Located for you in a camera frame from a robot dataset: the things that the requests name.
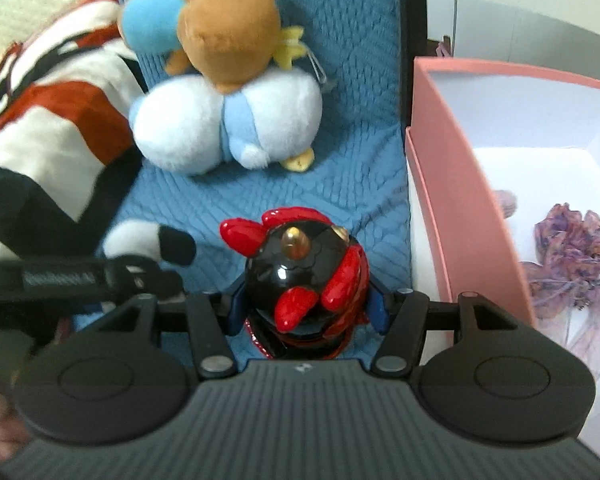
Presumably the red black figurine toy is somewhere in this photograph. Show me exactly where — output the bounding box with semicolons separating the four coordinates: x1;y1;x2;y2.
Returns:
219;206;370;360

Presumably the purple ribbon scrunchie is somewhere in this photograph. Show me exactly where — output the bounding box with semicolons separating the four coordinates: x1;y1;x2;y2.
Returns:
521;204;600;378

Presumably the white and blue plush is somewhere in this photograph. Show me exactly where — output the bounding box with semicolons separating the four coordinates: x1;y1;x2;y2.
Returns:
129;68;323;176

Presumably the brown bear plush blue shirt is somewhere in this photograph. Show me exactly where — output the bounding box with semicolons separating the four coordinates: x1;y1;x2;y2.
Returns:
118;0;309;94

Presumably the small panda plush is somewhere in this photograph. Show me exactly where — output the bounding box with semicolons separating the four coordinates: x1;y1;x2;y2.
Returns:
102;219;197;266

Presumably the striped orange black white blanket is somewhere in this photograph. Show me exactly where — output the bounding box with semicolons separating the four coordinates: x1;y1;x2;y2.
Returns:
0;0;147;259

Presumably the pink cardboard storage box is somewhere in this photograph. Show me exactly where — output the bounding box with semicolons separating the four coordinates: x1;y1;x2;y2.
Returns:
405;58;600;454

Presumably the blue textured chair cushion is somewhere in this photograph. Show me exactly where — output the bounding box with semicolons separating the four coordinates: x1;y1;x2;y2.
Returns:
116;0;412;292

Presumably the white plastic chair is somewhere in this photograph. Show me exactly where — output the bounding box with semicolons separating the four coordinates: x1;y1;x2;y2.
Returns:
396;0;600;84

